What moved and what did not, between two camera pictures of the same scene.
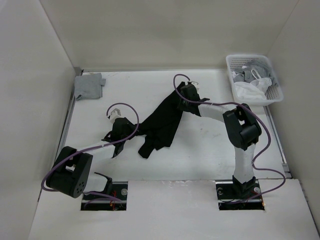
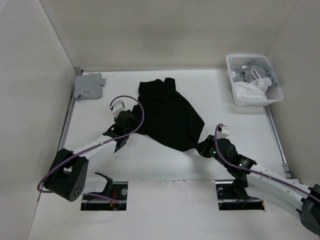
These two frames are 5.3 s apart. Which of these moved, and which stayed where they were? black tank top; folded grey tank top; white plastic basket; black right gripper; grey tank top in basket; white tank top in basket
Moved: black right gripper; black tank top
Stayed: white plastic basket; white tank top in basket; grey tank top in basket; folded grey tank top
